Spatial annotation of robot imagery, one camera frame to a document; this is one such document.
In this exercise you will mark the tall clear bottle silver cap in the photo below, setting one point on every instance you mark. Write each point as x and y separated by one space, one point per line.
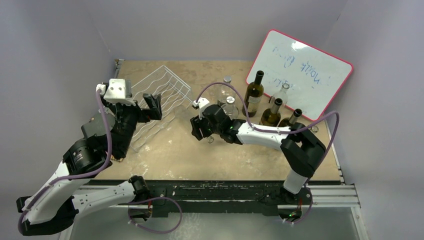
225 91

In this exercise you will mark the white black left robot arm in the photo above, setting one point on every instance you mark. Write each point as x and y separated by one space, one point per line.
56 205

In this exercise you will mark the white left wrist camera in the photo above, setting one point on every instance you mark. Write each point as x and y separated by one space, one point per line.
117 91

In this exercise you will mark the tall clear bottle by whiteboard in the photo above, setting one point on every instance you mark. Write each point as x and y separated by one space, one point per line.
281 94

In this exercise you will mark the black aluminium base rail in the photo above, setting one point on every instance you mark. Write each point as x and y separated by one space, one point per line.
265 197

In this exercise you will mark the pink framed whiteboard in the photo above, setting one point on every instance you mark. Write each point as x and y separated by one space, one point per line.
314 76

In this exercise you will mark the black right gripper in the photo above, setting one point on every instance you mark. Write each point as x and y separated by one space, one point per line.
201 124

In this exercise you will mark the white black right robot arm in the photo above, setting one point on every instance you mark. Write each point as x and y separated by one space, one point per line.
303 151

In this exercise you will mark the dark green wine bottle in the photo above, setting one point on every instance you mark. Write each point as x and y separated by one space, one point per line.
253 95

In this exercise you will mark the white wire wine rack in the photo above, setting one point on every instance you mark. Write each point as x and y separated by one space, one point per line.
176 95

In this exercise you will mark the olive wine bottle beige label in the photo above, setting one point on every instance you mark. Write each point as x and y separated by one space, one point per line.
272 116

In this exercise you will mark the round clear bottle silver cap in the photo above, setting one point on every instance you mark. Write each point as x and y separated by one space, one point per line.
229 108

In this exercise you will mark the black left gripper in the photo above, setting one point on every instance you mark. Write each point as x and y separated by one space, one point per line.
154 112

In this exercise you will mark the dark wine bottle foil neck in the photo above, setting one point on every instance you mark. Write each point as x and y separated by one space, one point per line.
290 121

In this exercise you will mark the clear glass bottle lying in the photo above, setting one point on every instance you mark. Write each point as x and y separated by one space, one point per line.
314 129

